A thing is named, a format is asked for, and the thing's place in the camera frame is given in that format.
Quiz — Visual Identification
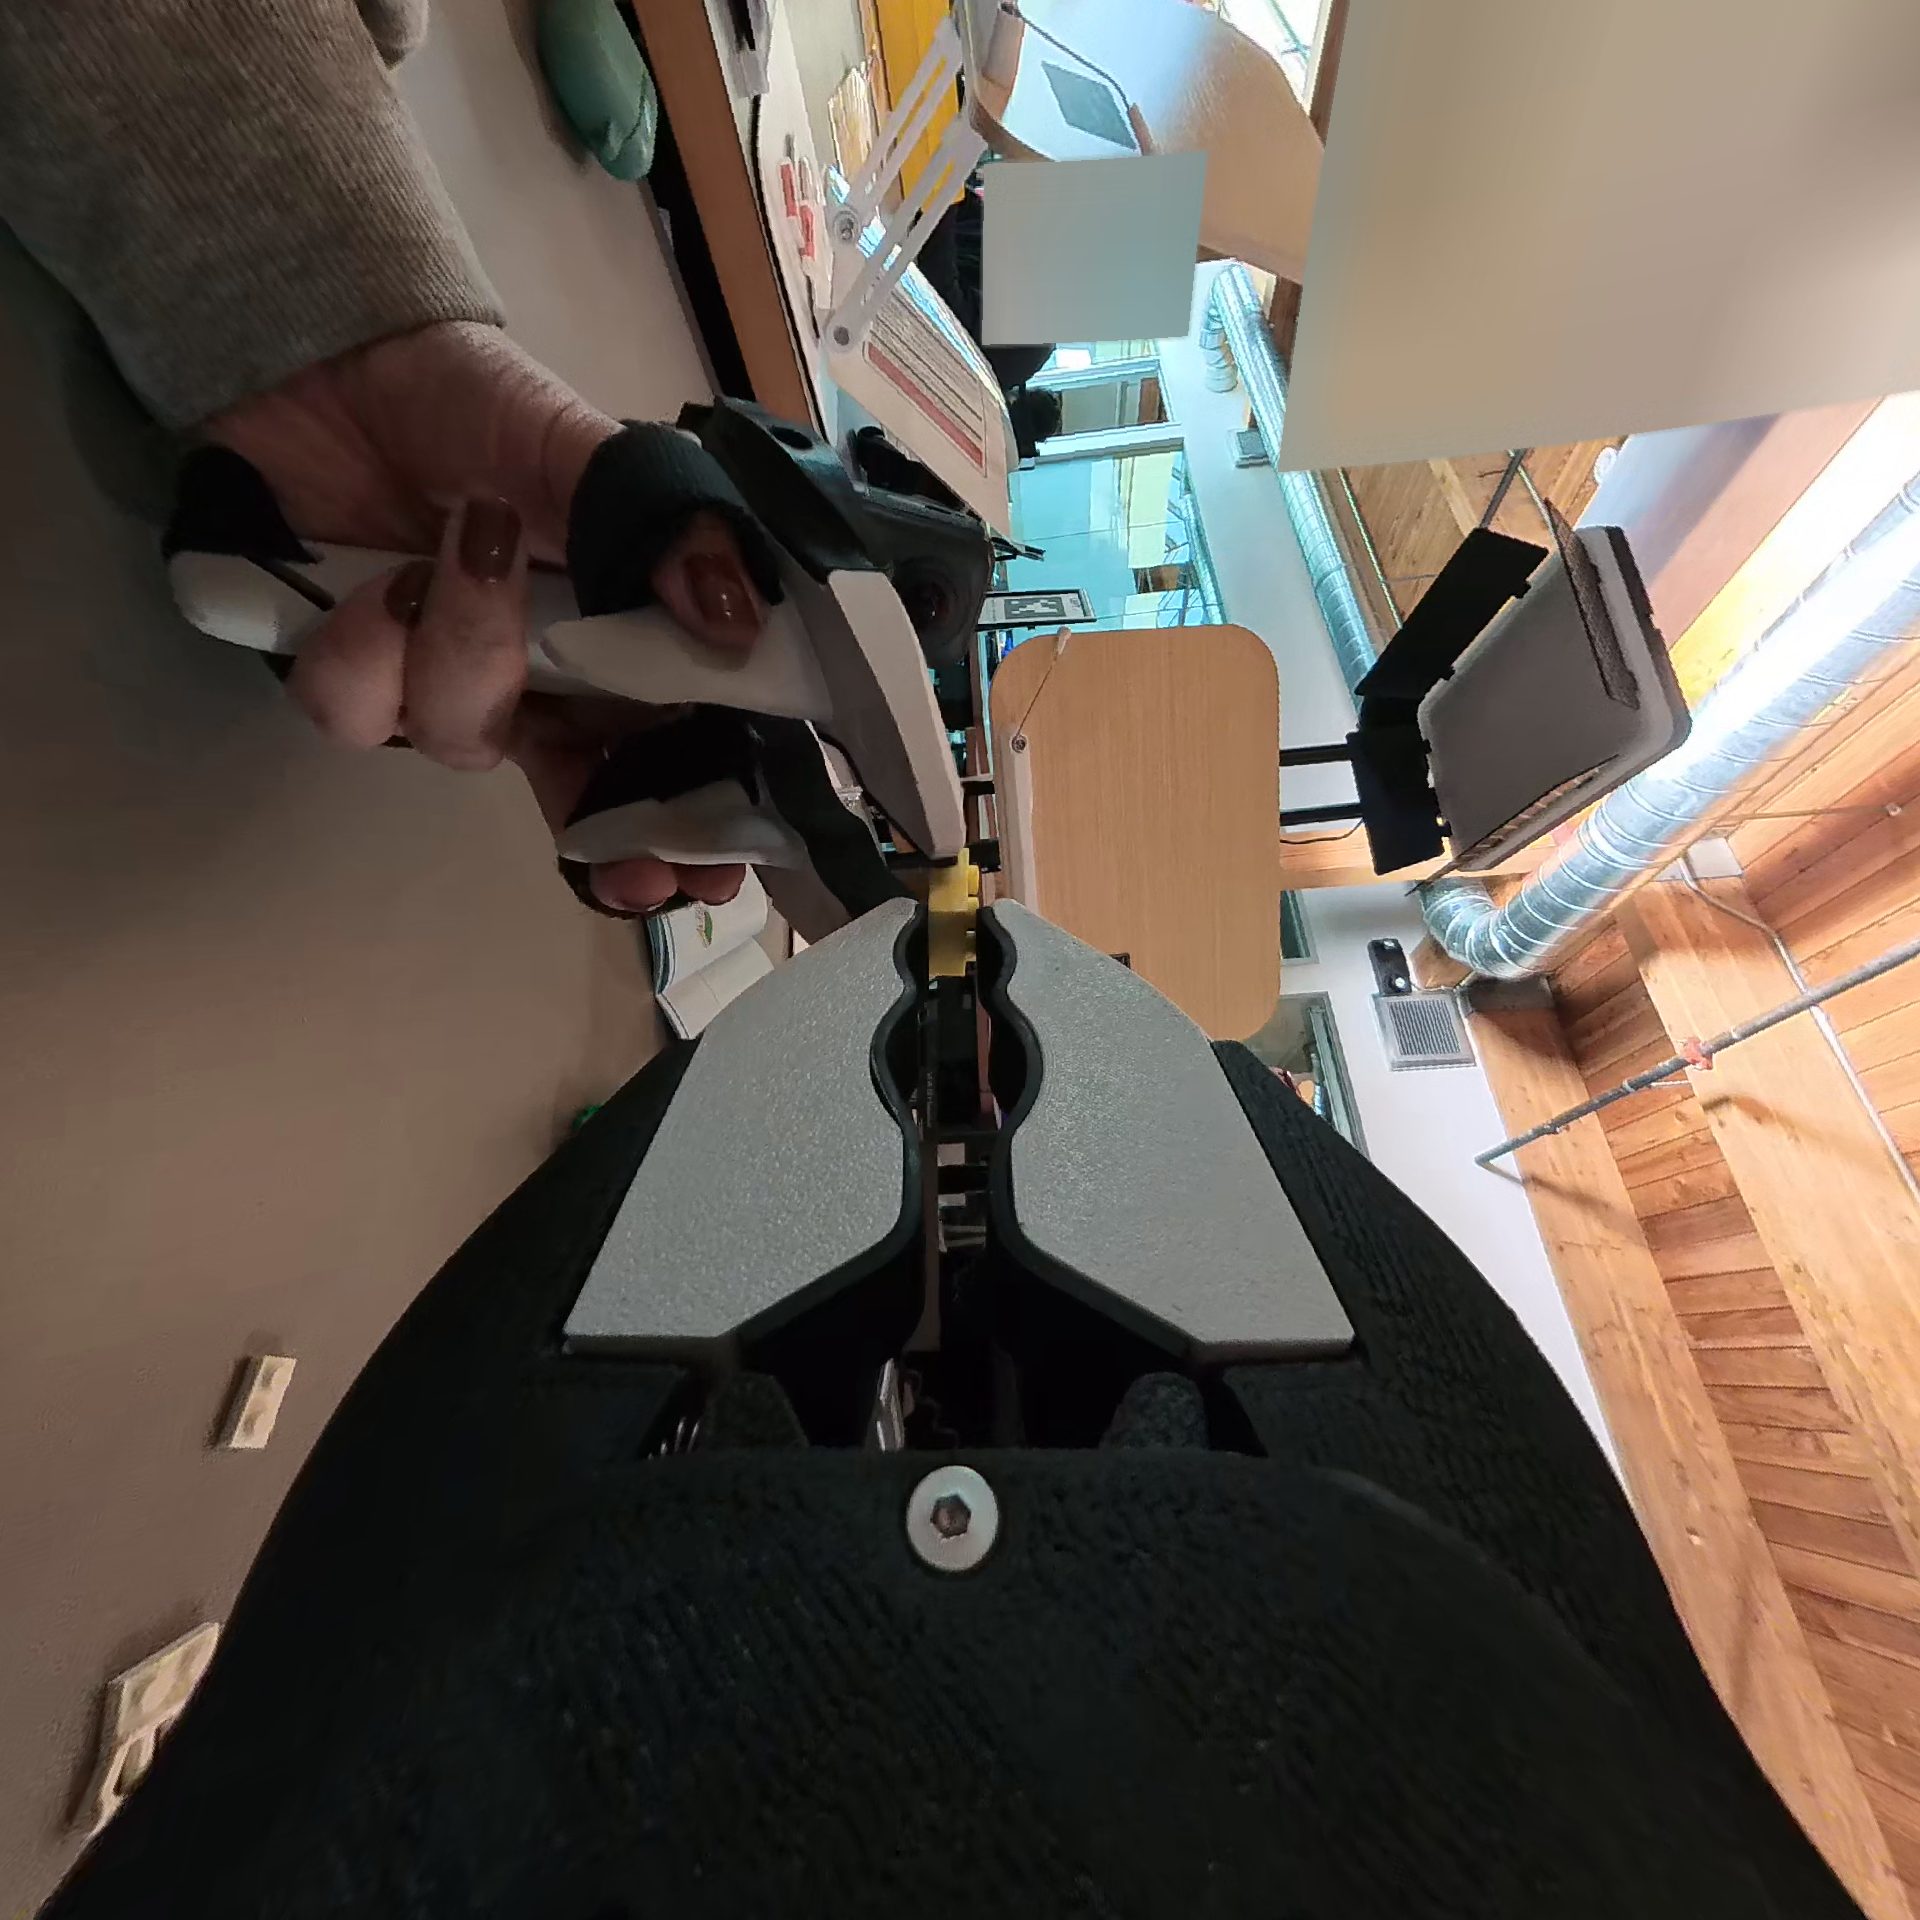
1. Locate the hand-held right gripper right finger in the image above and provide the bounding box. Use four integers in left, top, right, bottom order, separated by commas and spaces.
975, 899, 1358, 1449

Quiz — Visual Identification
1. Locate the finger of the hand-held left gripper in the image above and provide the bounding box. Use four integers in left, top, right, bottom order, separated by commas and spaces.
778, 574, 974, 913

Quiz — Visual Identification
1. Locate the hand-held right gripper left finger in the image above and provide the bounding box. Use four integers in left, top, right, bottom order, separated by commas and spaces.
559, 899, 927, 1449

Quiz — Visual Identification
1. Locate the yellow lego brick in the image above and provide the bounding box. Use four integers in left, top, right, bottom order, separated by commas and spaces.
927, 849, 986, 985

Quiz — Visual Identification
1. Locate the small tan lego plate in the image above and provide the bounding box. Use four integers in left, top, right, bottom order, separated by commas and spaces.
214, 1354, 299, 1454

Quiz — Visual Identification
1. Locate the lego instruction booklet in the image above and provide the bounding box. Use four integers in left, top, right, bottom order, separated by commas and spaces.
648, 887, 799, 1045

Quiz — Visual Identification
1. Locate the white lego plate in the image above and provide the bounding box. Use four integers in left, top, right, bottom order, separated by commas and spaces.
67, 1620, 226, 1840

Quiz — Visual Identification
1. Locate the person's left hand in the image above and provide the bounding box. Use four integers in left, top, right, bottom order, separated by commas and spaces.
186, 323, 784, 920

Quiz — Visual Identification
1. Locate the wooden board white edge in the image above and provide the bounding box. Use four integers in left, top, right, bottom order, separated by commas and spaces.
992, 624, 1284, 1045

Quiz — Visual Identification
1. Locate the wooden edged desk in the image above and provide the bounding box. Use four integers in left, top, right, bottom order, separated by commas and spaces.
632, 0, 1024, 497

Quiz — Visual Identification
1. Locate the green cushion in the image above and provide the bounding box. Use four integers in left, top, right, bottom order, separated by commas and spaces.
539, 0, 663, 190

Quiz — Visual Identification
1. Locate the metal sprinkler pipe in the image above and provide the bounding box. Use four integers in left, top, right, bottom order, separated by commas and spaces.
1477, 939, 1920, 1188

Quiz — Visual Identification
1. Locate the wall vent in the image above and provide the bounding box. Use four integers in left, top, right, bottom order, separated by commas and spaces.
1370, 992, 1480, 1071

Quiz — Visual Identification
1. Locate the silver duct pipe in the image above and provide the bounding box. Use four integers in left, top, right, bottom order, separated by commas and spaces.
1208, 263, 1382, 709
1408, 473, 1920, 985

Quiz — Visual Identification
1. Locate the grey panel black mount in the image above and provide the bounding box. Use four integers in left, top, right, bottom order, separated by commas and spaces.
1351, 519, 1699, 880

